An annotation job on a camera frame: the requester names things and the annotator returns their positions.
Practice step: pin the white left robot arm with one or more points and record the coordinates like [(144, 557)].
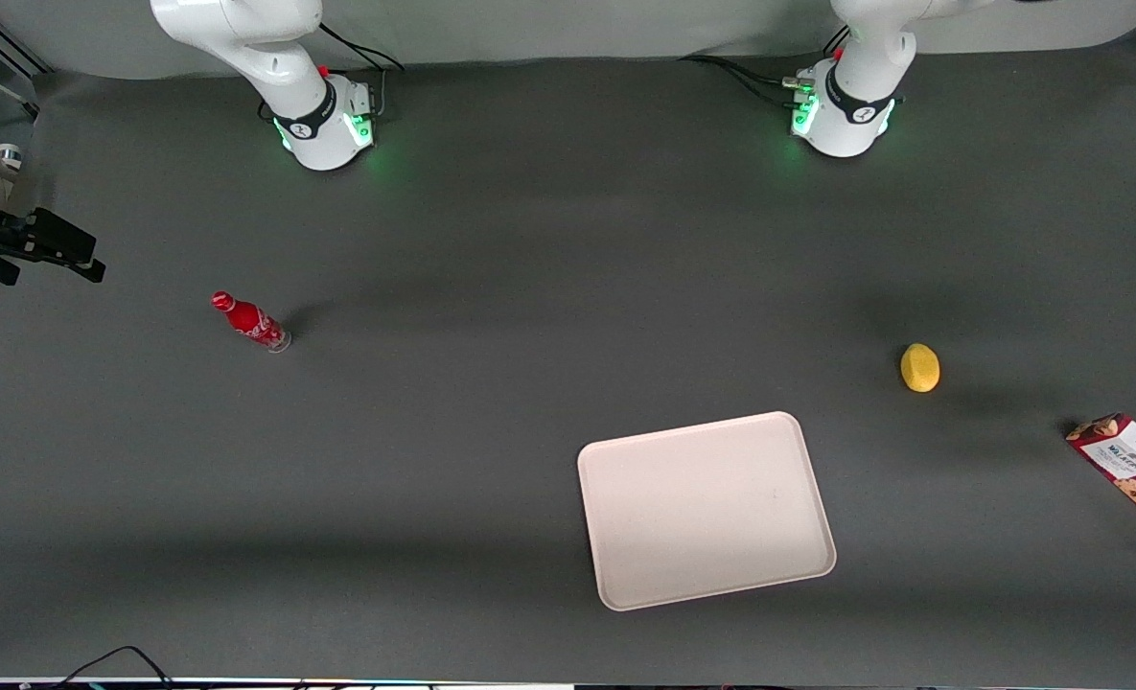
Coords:
[(855, 91)]

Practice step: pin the pale pink rectangular tray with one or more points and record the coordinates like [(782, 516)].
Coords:
[(707, 510)]

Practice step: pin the yellow lemon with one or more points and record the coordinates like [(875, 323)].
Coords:
[(919, 369)]

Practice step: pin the red cola bottle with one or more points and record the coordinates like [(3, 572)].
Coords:
[(247, 319)]

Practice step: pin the black tripod leg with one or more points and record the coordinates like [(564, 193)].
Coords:
[(11, 53)]

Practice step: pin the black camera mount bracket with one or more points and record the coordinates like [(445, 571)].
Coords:
[(40, 241)]

